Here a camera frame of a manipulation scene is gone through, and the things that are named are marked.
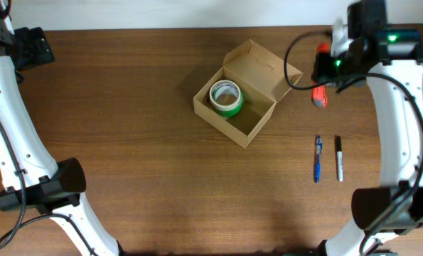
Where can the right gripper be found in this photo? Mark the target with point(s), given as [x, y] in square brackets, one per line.
[320, 74]

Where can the orange utility knife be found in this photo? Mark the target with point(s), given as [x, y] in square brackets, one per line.
[319, 96]

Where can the black and white marker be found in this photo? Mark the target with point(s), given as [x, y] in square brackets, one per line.
[339, 159]

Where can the blue ballpoint pen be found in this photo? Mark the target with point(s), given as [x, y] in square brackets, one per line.
[317, 163]

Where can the brown cardboard box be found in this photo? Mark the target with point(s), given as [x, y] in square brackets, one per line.
[260, 76]

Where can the green tape roll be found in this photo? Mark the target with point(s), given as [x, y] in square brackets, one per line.
[227, 102]

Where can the white masking tape roll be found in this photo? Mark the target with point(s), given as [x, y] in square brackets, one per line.
[223, 84]

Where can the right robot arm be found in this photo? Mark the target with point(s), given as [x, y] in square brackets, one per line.
[389, 60]

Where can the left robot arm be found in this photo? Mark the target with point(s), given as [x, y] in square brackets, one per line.
[35, 184]

